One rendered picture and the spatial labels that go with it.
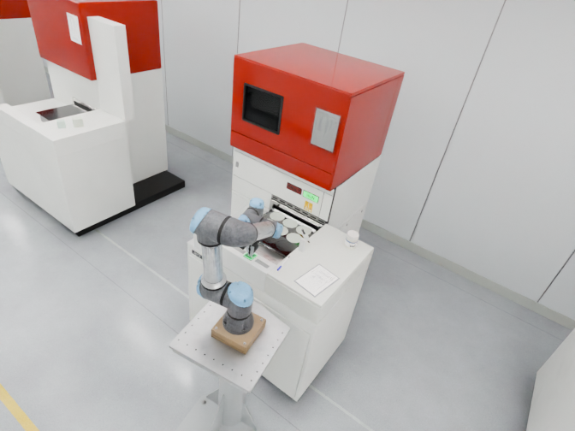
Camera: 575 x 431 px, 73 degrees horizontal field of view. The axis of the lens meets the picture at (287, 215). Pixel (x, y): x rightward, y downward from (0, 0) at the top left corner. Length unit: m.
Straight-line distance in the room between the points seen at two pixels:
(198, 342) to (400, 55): 2.75
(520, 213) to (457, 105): 1.03
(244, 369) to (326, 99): 1.41
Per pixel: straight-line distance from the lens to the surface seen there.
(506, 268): 4.00
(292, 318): 2.17
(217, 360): 1.92
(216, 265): 1.70
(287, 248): 2.36
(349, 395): 2.89
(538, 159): 3.56
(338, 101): 2.15
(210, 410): 2.71
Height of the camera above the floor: 2.42
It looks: 35 degrees down
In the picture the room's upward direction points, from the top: 9 degrees clockwise
